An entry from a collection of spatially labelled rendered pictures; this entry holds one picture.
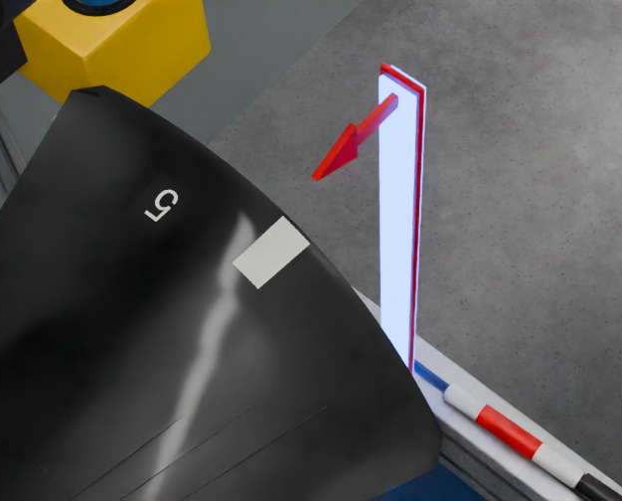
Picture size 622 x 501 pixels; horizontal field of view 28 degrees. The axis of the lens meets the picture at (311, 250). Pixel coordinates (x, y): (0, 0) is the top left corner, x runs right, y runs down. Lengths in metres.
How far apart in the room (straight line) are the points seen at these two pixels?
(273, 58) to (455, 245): 0.41
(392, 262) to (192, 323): 0.22
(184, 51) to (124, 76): 0.05
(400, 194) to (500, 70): 1.46
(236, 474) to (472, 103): 1.59
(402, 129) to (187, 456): 0.20
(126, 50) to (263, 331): 0.31
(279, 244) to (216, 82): 1.36
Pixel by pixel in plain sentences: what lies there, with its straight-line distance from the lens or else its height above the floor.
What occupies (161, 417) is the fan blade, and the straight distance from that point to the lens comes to 0.51.
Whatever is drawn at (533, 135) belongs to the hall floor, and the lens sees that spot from 2.03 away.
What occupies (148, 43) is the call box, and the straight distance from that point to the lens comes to 0.81.
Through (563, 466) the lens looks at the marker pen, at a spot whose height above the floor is 0.87.
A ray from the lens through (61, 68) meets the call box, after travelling 0.81.
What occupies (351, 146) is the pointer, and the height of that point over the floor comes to 1.18.
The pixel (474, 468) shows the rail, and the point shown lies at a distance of 0.89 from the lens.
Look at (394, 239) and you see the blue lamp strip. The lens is 0.70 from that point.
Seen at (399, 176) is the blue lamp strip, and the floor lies 1.12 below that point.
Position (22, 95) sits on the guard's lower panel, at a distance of 1.58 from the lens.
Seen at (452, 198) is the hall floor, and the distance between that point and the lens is 1.96.
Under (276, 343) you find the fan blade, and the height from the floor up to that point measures 1.18.
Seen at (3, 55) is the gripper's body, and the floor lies 1.40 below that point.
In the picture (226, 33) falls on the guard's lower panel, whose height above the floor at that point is 0.25.
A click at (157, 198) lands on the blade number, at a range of 0.54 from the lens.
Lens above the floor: 1.65
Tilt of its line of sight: 60 degrees down
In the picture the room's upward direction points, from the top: 6 degrees counter-clockwise
